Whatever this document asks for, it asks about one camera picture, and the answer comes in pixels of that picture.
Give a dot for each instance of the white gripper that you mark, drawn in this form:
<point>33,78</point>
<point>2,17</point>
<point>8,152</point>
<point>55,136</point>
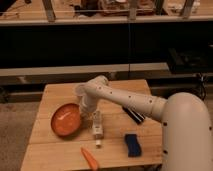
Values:
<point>87,107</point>

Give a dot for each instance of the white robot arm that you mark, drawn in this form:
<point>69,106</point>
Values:
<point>187,131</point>

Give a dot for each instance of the black marker pen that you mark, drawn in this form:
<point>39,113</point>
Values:
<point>138,118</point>

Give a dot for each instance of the orange carrot toy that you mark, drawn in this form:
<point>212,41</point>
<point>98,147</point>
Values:
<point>92,162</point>

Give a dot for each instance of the blue sponge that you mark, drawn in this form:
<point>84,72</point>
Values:
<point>134,148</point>

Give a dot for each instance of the black machine at right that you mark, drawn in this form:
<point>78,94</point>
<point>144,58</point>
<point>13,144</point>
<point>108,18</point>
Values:
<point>190,59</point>

